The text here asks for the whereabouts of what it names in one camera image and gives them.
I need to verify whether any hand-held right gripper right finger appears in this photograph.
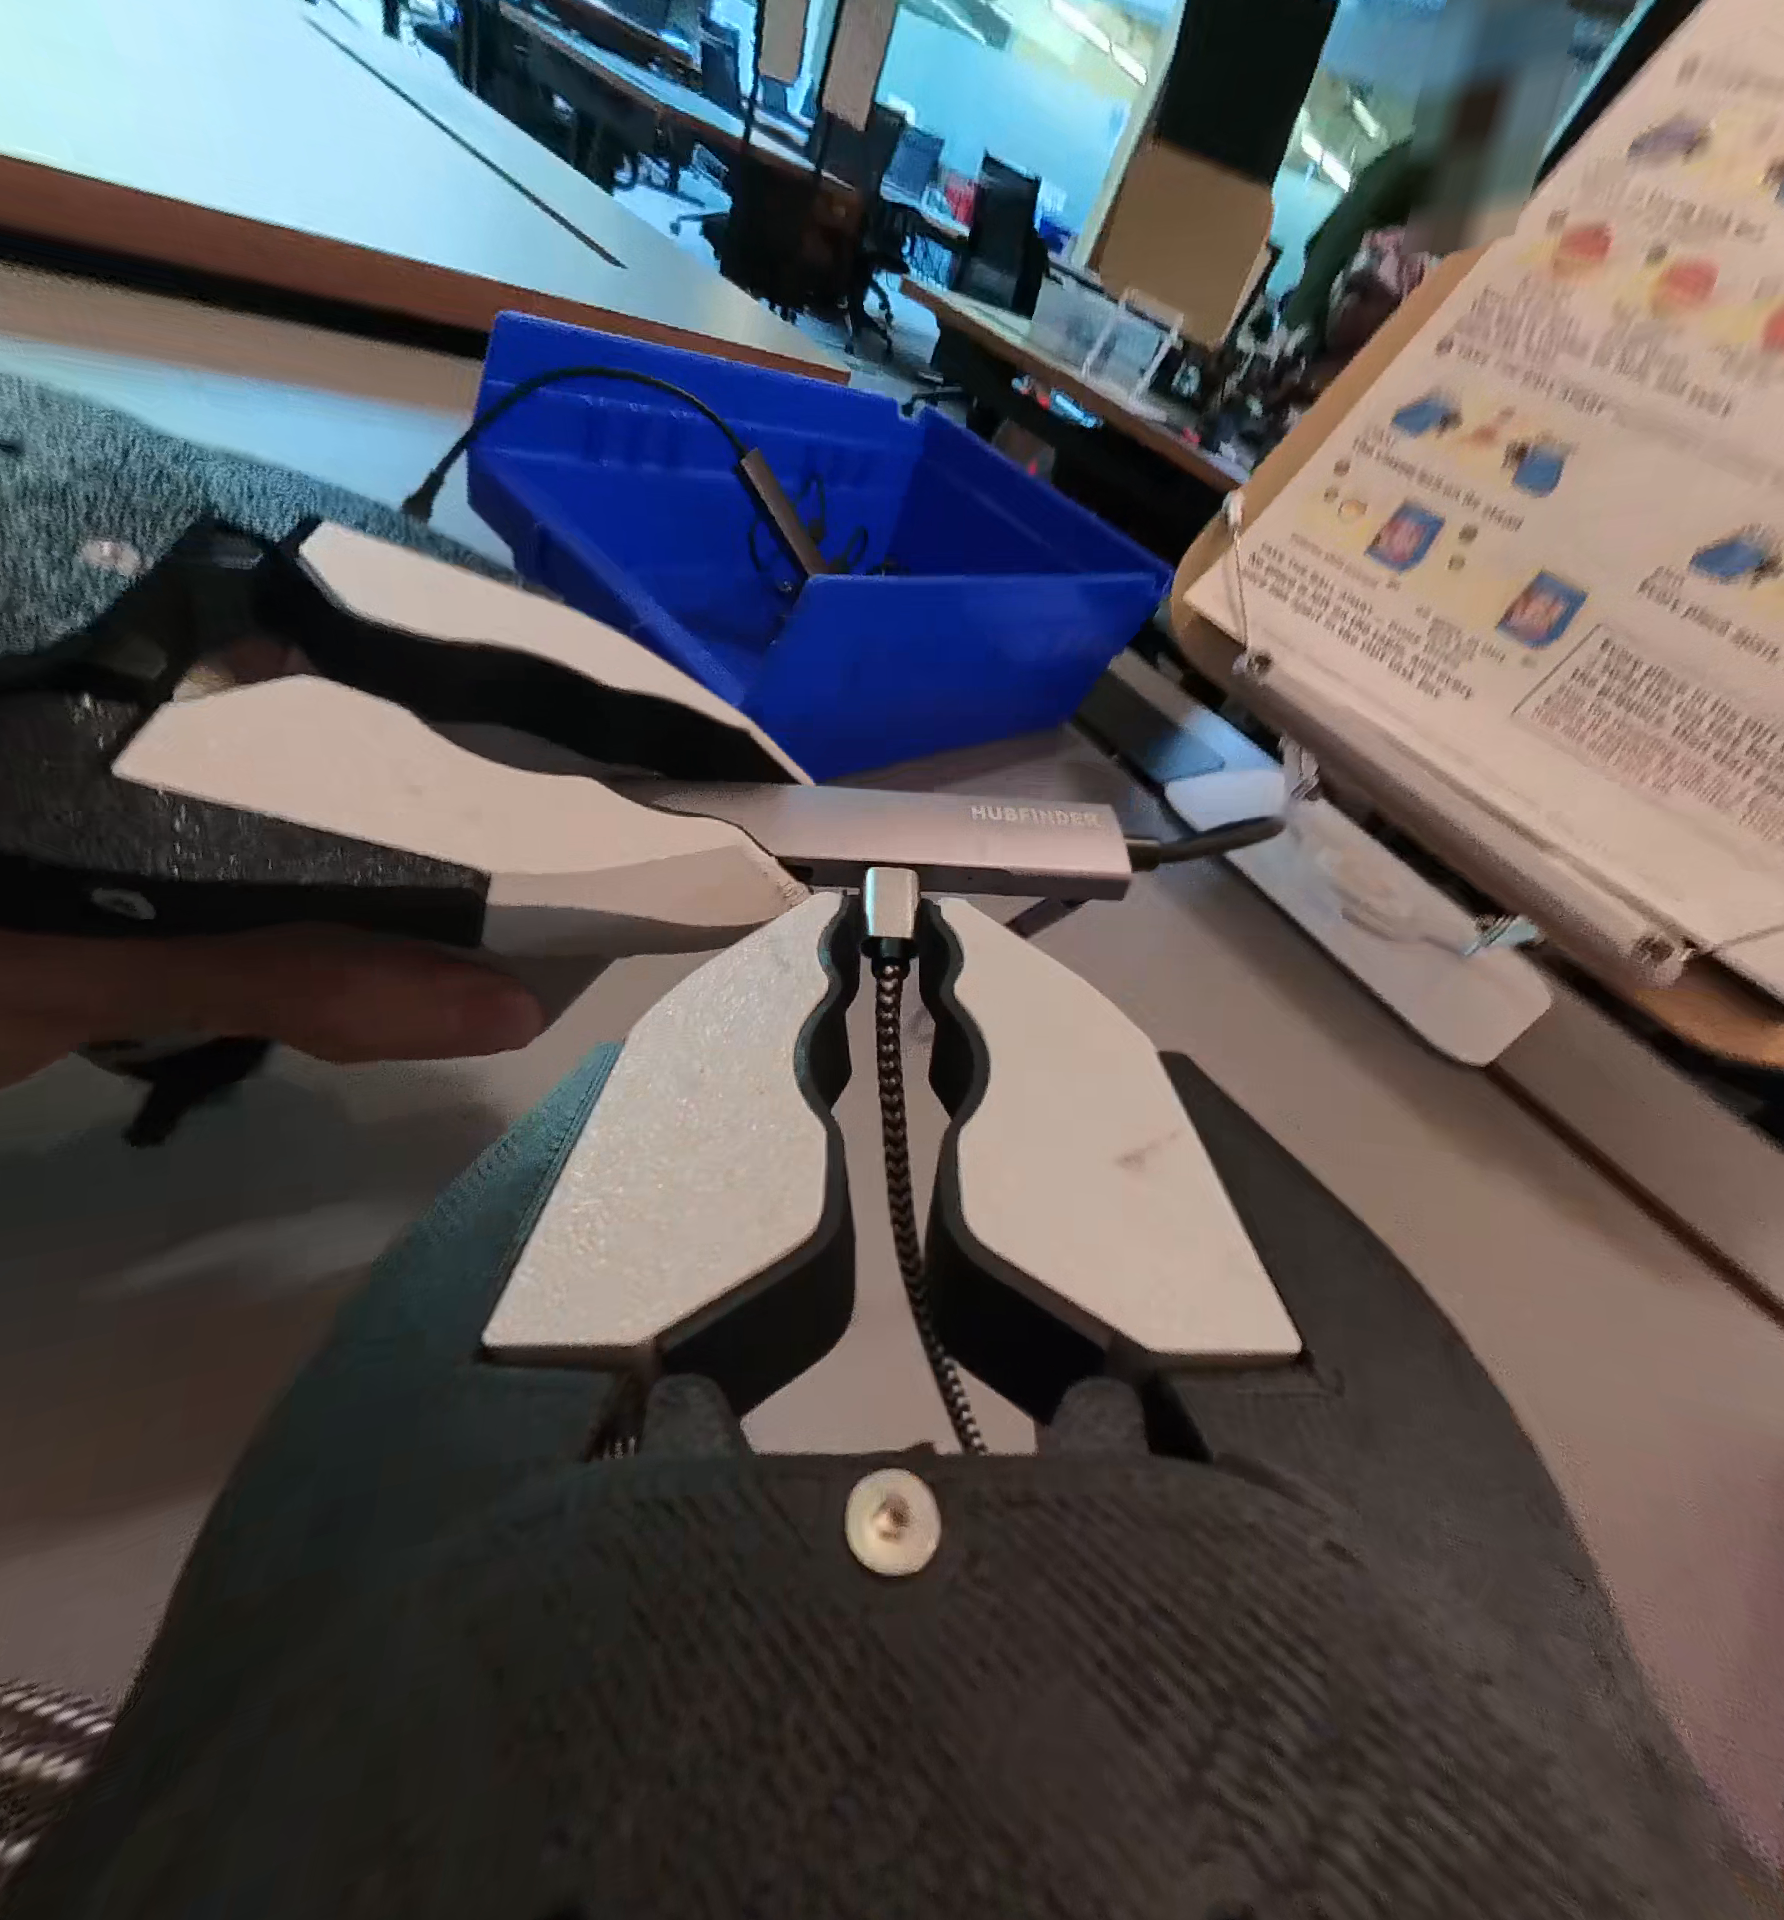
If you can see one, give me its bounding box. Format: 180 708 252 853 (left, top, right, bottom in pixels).
935 894 1306 1379

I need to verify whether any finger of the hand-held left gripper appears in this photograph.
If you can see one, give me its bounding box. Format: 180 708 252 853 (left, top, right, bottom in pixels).
252 524 816 789
112 674 816 967

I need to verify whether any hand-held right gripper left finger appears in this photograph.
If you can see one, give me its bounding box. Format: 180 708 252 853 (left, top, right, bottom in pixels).
482 894 852 1379

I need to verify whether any thin black cable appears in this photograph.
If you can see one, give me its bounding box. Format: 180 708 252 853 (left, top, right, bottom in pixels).
402 362 876 582

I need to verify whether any braided usb-c cable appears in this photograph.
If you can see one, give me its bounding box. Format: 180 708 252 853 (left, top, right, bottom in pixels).
0 871 988 1920

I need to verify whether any grey usb hub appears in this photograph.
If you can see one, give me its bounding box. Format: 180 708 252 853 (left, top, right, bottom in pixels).
646 778 1291 901

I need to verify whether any blue plastic bin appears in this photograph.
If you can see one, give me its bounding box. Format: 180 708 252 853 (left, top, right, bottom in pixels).
466 303 1179 789

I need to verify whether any person's left hand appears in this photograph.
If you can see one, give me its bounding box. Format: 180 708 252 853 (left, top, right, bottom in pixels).
0 920 552 1129

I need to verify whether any white table with wooden edge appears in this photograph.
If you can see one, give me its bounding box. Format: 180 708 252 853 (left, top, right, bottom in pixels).
0 0 852 384

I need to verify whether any cardboard panel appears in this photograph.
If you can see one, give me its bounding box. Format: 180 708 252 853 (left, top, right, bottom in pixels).
1093 142 1280 345

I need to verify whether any printed instruction sheet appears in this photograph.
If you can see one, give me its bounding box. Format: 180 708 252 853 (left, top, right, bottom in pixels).
1182 0 1784 1009

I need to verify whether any black panel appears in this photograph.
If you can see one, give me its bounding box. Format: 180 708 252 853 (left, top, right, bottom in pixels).
1136 0 1343 169

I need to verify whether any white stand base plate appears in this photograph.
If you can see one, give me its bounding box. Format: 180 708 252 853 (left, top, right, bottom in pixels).
1179 766 1551 1073

